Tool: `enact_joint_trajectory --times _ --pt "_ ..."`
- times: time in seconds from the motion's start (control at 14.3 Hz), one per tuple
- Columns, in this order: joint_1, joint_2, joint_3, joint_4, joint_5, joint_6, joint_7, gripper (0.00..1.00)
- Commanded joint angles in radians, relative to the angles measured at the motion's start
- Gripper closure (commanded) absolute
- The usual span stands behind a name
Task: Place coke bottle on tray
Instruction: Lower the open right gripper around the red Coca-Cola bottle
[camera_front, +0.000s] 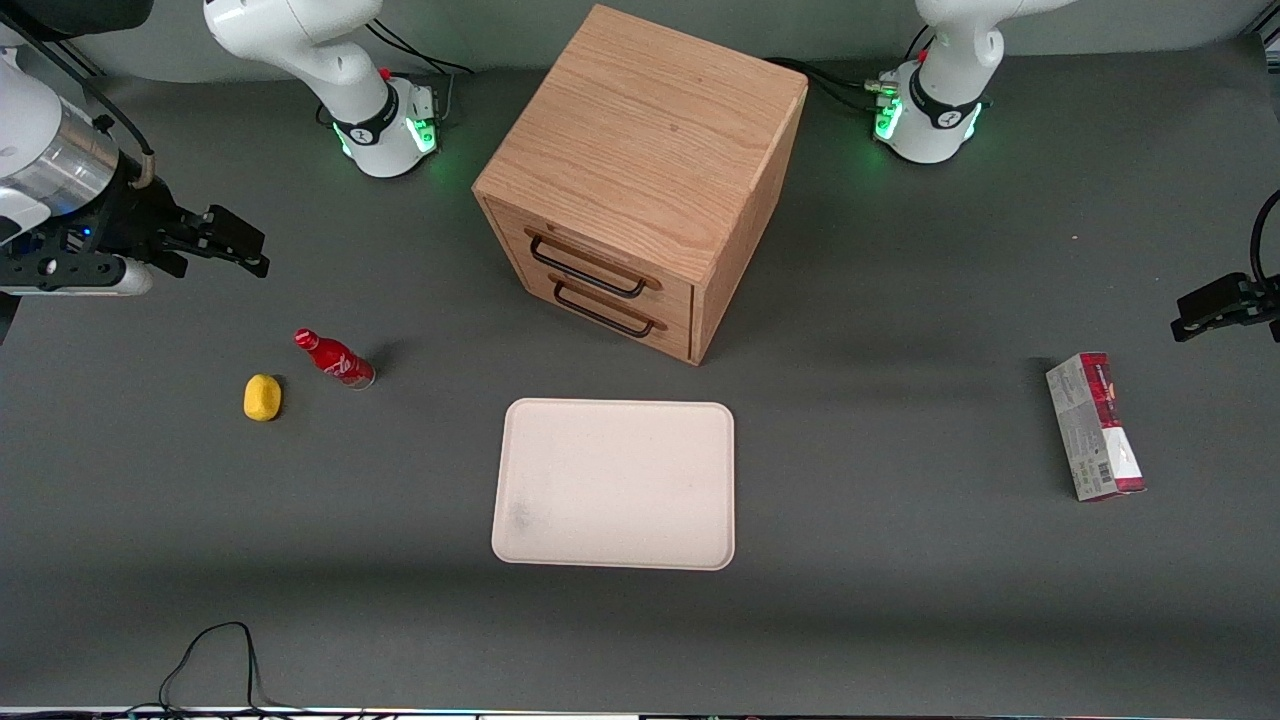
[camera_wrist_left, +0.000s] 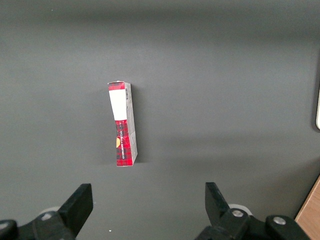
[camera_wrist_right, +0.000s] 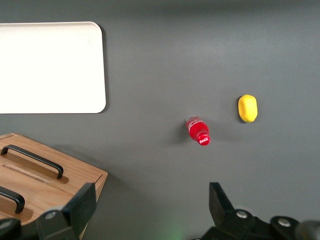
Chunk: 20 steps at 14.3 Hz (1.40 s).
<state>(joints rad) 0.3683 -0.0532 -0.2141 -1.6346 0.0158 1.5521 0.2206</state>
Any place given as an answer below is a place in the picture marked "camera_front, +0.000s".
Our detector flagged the yellow lemon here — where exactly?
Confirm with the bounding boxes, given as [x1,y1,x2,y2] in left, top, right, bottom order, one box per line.
[243,374,284,423]

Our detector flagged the black right arm wrist cable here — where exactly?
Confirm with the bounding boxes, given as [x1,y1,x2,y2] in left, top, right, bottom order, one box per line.
[0,10,159,191]

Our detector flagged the black arm base cables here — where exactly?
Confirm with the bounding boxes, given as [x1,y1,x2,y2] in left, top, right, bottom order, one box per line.
[764,24,937,113]
[362,18,477,129]

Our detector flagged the red coke bottle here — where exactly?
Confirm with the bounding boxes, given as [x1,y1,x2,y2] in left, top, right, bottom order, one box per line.
[293,328,377,391]

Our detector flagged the black left arm base cables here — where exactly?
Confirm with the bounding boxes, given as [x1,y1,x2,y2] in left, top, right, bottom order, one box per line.
[764,24,937,113]

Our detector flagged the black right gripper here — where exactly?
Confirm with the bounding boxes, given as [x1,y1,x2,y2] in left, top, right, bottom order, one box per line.
[0,160,272,301]

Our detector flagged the beige rectangular tray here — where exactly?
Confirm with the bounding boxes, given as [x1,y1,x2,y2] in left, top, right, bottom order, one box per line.
[490,397,737,572]

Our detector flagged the thin black looped cable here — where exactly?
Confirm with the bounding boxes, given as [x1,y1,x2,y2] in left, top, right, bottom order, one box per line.
[120,621,336,717]

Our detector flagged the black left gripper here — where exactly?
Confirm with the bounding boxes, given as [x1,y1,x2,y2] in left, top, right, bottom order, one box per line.
[1171,274,1280,344]

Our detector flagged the wooden two-drawer cabinet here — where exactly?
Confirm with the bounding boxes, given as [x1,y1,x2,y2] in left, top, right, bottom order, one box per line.
[472,4,809,367]

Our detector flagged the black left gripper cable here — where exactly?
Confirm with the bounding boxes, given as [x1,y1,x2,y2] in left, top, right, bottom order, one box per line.
[1249,188,1280,283]

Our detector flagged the black right arm base cables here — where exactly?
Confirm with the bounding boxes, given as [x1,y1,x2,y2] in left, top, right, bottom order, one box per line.
[362,18,477,129]

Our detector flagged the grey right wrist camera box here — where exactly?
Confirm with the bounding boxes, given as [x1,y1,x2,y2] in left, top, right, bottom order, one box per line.
[0,256,157,299]

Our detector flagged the dark metal drawer handle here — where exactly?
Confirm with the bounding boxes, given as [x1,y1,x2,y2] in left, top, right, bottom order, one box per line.
[548,272,669,340]
[524,227,664,300]

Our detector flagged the red and grey carton box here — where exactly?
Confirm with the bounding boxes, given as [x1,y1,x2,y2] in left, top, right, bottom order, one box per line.
[1045,351,1148,503]

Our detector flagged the wooden drawer front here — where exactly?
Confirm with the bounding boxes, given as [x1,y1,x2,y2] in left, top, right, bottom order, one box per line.
[497,245,695,365]
[484,196,698,327]

